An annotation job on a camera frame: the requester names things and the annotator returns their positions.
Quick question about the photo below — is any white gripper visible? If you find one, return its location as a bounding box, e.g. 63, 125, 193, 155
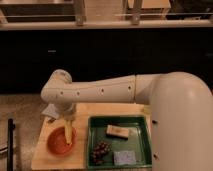
42, 103, 75, 120

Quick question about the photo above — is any yellow banana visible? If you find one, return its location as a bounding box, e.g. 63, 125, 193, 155
65, 120, 72, 145

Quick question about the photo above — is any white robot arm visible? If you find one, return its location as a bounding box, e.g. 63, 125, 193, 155
41, 69, 213, 171

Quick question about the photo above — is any red bowl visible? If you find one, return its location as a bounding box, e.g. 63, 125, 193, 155
46, 126, 76, 157

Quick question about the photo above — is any black rod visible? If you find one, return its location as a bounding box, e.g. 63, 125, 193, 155
7, 118, 15, 171

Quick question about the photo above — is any wooden board table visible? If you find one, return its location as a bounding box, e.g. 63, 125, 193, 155
31, 103, 150, 171

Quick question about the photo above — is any bunch of dark grapes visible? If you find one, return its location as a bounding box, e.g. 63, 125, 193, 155
91, 142, 110, 165

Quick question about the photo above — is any wooden block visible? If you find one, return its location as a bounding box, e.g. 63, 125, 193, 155
106, 125, 129, 138

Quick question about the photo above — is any green square tray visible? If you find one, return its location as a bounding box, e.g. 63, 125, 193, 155
86, 116, 152, 170

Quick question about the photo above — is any blue sponge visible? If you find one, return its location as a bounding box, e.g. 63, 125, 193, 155
114, 151, 136, 166

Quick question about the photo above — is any wooden railing shelf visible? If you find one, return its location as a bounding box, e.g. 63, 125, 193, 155
0, 0, 213, 30

